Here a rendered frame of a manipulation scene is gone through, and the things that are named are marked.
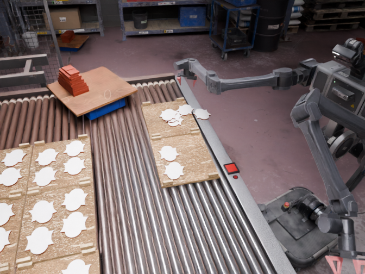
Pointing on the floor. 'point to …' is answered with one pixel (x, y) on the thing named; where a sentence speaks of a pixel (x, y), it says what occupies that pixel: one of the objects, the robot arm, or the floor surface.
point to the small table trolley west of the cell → (218, 42)
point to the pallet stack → (331, 14)
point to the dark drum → (268, 24)
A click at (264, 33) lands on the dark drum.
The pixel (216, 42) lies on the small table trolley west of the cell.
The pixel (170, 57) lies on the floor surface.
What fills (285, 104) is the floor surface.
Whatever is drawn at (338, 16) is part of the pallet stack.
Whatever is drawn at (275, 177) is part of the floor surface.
